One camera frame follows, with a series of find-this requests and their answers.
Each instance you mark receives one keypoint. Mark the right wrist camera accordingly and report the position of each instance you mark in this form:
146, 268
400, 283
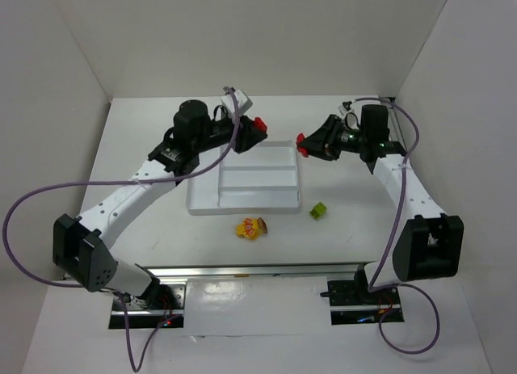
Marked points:
346, 108

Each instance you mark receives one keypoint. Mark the brown lego brick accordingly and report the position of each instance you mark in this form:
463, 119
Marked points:
262, 226

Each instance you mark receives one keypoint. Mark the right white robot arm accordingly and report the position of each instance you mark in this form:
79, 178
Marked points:
424, 242

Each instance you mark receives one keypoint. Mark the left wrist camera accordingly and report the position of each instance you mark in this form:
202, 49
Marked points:
236, 100

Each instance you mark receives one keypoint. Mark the aluminium side rail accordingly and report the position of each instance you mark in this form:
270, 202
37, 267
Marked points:
395, 127

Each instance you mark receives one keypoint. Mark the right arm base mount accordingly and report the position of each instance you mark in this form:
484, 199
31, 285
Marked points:
352, 304

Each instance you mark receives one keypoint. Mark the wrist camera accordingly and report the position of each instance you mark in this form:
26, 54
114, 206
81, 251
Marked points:
346, 108
236, 100

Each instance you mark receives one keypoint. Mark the red lego brick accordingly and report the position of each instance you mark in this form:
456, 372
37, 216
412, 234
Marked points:
259, 124
299, 145

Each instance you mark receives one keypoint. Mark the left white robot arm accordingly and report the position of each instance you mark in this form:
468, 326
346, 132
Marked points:
82, 244

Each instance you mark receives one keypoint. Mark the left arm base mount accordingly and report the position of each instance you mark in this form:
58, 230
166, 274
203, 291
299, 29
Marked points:
167, 307

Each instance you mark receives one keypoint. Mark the lime green lego brick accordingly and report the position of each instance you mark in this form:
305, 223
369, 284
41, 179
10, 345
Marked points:
318, 211

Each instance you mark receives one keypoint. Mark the white compartment tray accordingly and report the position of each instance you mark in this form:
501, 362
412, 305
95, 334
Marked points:
263, 179

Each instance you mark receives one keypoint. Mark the yellow lego brick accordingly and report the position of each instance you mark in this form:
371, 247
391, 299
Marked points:
249, 229

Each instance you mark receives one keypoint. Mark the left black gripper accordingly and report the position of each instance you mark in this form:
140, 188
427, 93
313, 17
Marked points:
243, 130

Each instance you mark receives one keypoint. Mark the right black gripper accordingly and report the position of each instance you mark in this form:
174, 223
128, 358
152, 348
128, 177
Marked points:
329, 136

